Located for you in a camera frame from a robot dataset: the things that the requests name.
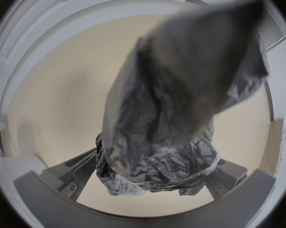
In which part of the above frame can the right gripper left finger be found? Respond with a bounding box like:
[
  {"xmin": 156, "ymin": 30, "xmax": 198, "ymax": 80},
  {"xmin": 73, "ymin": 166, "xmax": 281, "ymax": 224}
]
[{"xmin": 42, "ymin": 148, "xmax": 97, "ymax": 198}]

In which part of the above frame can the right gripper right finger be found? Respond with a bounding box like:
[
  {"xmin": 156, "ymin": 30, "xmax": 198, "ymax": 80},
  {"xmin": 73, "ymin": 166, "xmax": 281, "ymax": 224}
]
[{"xmin": 205, "ymin": 159, "xmax": 248, "ymax": 200}]

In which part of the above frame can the black plastic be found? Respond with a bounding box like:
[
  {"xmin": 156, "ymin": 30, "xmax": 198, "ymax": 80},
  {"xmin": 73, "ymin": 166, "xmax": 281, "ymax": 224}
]
[{"xmin": 95, "ymin": 0, "xmax": 269, "ymax": 197}]

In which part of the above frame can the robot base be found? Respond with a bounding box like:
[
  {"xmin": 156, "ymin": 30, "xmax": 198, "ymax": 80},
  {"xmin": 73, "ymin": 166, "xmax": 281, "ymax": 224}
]
[{"xmin": 1, "ymin": 154, "xmax": 49, "ymax": 182}]

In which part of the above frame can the white wardrobe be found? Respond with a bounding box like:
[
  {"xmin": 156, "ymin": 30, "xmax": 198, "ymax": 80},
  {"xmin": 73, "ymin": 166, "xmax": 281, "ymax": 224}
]
[{"xmin": 0, "ymin": 0, "xmax": 193, "ymax": 132}]

